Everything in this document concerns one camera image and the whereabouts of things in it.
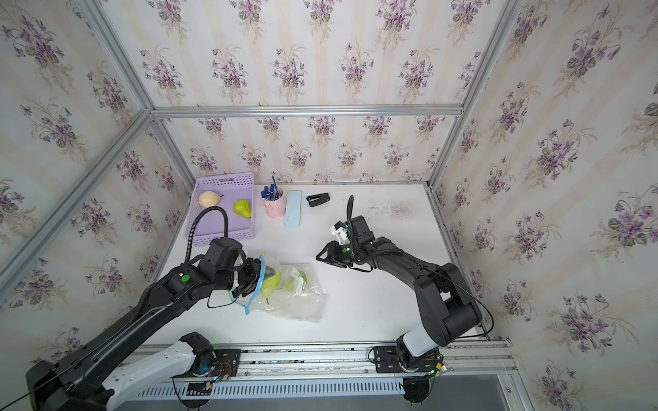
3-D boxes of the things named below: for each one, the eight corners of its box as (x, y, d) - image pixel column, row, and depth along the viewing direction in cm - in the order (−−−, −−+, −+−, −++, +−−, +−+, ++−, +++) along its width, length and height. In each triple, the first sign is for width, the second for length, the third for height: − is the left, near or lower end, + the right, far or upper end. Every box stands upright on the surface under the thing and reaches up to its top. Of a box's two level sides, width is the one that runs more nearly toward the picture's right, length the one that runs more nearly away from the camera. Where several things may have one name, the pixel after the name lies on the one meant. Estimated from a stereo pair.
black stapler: (310, 207, 114) (310, 203, 111) (306, 200, 116) (306, 196, 114) (330, 200, 116) (330, 196, 114) (326, 194, 119) (326, 190, 117)
